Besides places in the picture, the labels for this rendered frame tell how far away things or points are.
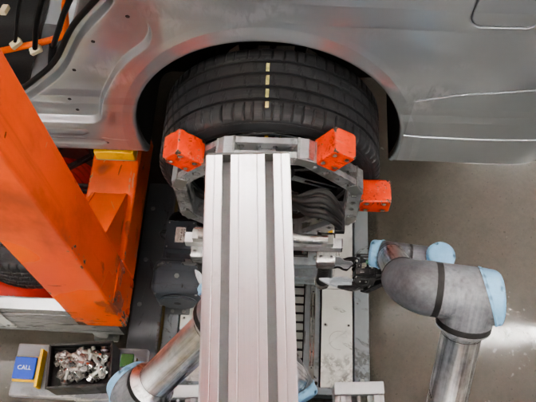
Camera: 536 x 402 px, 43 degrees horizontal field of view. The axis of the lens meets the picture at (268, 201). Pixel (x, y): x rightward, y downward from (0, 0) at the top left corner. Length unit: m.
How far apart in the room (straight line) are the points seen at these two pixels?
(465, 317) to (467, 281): 0.08
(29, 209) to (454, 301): 0.89
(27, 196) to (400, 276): 0.77
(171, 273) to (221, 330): 1.76
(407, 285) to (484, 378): 1.42
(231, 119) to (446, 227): 1.44
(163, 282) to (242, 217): 1.74
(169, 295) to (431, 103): 1.11
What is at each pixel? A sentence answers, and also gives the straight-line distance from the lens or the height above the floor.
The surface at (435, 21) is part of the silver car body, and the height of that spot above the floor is 1.41.
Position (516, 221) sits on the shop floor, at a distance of 3.09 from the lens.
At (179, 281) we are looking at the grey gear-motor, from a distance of 2.41.
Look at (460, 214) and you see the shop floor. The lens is 3.03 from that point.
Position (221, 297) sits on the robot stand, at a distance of 0.68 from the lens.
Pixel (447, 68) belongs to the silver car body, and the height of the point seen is 1.23.
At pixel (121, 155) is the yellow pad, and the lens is 2.31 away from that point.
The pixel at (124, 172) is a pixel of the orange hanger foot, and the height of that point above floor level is 0.68.
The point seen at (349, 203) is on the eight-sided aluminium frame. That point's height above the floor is 0.86.
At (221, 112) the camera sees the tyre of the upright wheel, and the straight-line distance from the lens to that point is 1.81.
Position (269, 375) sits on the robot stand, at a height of 2.01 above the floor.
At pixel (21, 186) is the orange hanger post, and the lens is 1.40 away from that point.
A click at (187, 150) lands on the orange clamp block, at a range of 1.81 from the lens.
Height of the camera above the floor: 2.65
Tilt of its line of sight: 64 degrees down
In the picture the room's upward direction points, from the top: 2 degrees counter-clockwise
